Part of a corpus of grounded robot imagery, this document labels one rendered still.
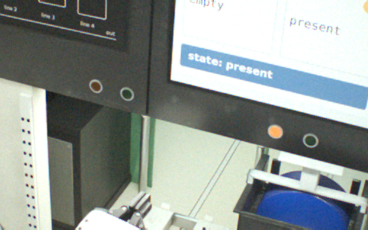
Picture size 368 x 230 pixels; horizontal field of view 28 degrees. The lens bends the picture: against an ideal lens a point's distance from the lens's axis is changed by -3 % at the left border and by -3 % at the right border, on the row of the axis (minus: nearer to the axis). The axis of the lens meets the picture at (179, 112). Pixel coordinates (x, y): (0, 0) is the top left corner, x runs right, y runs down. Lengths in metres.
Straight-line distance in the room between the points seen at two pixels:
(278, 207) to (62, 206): 0.47
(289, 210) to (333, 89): 0.54
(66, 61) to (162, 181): 0.80
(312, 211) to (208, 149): 0.59
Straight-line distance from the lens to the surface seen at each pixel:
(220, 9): 0.96
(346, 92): 0.96
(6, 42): 1.14
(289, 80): 0.97
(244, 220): 1.37
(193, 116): 1.04
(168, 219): 1.67
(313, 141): 1.00
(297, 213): 1.46
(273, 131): 1.01
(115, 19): 1.02
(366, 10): 0.91
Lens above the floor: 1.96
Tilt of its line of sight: 31 degrees down
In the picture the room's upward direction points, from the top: 4 degrees clockwise
